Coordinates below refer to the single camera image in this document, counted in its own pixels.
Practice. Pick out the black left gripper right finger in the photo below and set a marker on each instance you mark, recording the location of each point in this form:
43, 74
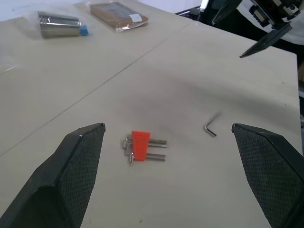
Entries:
268, 171

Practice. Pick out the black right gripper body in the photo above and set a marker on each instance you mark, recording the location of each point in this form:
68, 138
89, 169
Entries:
279, 10

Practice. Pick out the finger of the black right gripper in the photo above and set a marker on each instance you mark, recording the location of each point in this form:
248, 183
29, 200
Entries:
225, 12
267, 42

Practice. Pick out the small blue block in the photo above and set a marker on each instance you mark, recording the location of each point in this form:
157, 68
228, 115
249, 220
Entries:
84, 30

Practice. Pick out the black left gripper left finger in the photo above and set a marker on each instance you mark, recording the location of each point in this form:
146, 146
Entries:
59, 175

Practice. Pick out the shiny metal cup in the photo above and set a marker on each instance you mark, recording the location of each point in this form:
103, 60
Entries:
59, 26

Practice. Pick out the orange block with metal pins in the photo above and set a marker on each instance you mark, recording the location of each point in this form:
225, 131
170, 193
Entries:
140, 146

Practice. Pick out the small metal hex key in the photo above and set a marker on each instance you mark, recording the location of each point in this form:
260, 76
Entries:
210, 128

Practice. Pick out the brown box in plastic wrap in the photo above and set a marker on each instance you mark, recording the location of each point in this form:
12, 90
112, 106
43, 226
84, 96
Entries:
118, 14

